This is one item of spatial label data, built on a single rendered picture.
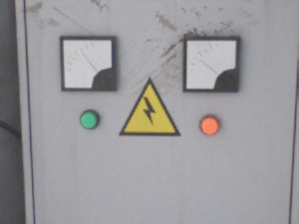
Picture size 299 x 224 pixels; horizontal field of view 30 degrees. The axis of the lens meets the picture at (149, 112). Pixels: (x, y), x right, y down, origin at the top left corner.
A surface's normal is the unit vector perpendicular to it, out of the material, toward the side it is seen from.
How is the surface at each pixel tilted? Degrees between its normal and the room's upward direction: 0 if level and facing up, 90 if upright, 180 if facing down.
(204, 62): 90
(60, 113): 90
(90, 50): 90
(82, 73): 90
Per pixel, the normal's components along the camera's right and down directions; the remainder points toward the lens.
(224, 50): -0.04, 0.20
